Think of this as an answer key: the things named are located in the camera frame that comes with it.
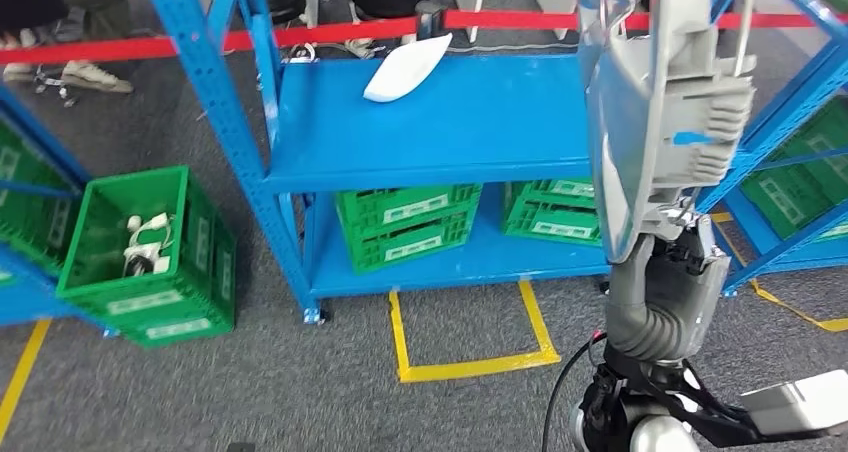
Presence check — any yellow floor tape square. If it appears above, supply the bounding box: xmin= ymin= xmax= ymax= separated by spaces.
xmin=0 ymin=318 xmax=53 ymax=440
xmin=712 ymin=211 xmax=848 ymax=334
xmin=388 ymin=279 xmax=562 ymax=384

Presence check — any white plastic cover part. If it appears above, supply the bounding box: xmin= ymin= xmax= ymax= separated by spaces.
xmin=362 ymin=32 xmax=454 ymax=104

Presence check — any white box with black cable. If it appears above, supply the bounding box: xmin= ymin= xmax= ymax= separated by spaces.
xmin=122 ymin=242 xmax=172 ymax=278

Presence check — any blue metal shelf rack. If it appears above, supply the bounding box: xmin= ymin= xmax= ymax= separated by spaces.
xmin=712 ymin=71 xmax=848 ymax=298
xmin=140 ymin=0 xmax=848 ymax=326
xmin=0 ymin=84 xmax=121 ymax=338

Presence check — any green open plastic crate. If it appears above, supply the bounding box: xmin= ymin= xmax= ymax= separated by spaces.
xmin=56 ymin=165 xmax=221 ymax=326

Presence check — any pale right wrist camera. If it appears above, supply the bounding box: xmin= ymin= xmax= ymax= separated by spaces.
xmin=740 ymin=369 xmax=848 ymax=437

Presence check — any grey plastic wheel hubcap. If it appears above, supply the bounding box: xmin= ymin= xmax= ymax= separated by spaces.
xmin=574 ymin=0 xmax=760 ymax=265

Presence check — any black stanchion post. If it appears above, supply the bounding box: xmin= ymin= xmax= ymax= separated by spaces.
xmin=415 ymin=0 xmax=446 ymax=40

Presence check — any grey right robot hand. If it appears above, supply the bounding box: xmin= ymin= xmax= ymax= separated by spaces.
xmin=606 ymin=203 xmax=733 ymax=359

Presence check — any red barrier belt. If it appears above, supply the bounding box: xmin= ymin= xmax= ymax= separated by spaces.
xmin=443 ymin=9 xmax=816 ymax=32
xmin=0 ymin=16 xmax=420 ymax=66

